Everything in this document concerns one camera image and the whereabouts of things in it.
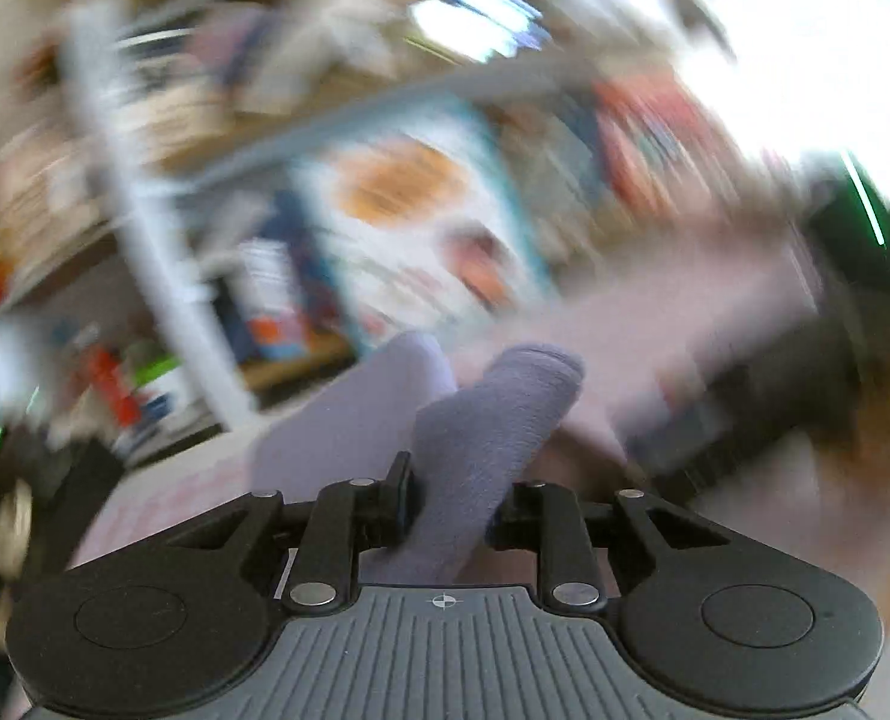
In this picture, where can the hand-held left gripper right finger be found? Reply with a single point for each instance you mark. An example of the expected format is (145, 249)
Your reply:
(523, 517)

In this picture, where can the white and wood bookshelf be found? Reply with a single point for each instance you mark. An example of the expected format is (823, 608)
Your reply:
(167, 240)

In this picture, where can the teal children's picture book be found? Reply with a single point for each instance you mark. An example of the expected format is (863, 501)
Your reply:
(415, 240)

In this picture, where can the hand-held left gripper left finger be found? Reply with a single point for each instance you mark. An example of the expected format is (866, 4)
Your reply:
(396, 495)

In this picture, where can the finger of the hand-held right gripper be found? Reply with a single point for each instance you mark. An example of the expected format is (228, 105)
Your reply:
(775, 405)

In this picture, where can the white and orange carton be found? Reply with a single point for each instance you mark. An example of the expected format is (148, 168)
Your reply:
(272, 300)

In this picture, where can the smartphone with lit screen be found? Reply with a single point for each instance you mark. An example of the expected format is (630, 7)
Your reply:
(482, 19)

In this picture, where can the purple and pink sweater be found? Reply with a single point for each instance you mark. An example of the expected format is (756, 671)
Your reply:
(475, 435)

